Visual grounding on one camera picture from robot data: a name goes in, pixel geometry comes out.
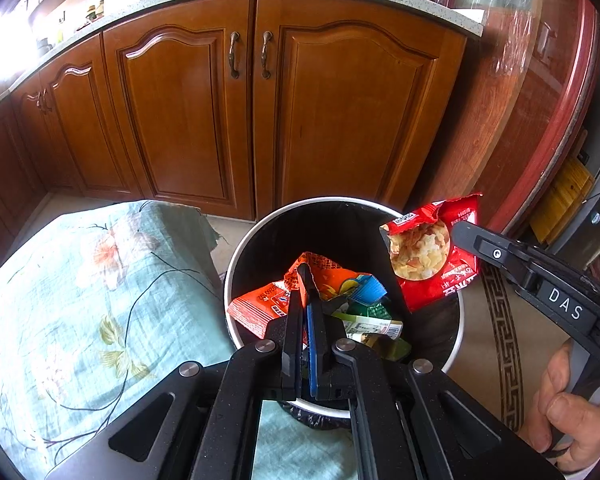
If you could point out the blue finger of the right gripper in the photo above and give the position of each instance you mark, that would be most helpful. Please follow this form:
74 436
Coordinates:
569 298

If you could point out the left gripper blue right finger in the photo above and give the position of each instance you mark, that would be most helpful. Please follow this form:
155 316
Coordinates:
328 379

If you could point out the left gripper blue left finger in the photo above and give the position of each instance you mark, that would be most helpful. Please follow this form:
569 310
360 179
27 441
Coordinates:
292 347

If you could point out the orange snack wrapper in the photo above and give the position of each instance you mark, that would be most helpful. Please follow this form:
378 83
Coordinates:
255 309

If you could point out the red chips snack bag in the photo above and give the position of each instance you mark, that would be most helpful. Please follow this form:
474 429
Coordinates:
426 262

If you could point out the white rimmed black trash bin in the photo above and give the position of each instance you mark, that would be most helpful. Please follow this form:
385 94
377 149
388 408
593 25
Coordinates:
342 241

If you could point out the wooden kitchen cabinets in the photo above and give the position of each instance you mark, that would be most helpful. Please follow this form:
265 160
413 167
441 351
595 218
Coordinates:
236 107

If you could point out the person's right hand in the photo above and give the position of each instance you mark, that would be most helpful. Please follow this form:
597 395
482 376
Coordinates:
553 407

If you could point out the green drink pouch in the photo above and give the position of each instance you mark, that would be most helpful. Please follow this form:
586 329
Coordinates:
374 327

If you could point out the blue orange snack bag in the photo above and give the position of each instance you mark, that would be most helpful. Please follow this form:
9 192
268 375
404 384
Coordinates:
368 290

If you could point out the yellow crate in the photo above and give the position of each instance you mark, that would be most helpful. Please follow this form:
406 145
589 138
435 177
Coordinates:
561 201

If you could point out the glass door wooden cabinet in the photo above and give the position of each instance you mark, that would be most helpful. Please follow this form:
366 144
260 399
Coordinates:
517 106

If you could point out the light blue floral tablecloth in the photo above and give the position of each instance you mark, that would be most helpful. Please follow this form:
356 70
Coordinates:
95 310

